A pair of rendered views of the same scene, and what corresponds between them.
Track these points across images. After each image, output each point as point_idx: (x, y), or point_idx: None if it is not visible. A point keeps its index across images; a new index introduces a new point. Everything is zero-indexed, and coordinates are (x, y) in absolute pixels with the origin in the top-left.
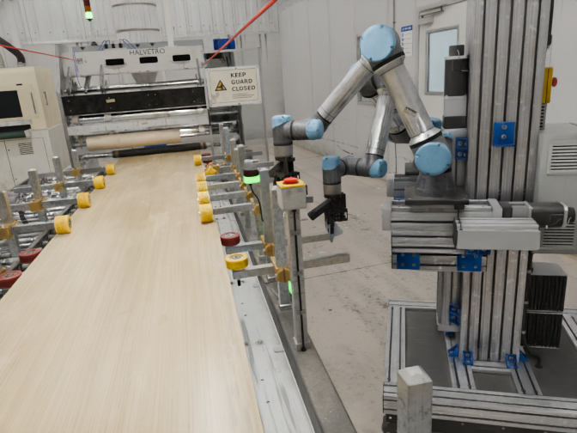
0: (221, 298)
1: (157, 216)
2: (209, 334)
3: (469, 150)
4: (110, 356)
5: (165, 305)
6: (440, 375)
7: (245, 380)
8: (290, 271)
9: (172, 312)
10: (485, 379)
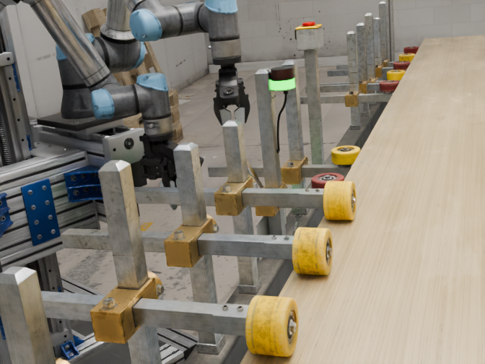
0: (386, 125)
1: (453, 261)
2: (406, 110)
3: (19, 75)
4: (480, 107)
5: (439, 124)
6: (117, 347)
7: (393, 98)
8: (319, 110)
9: (433, 120)
10: (87, 331)
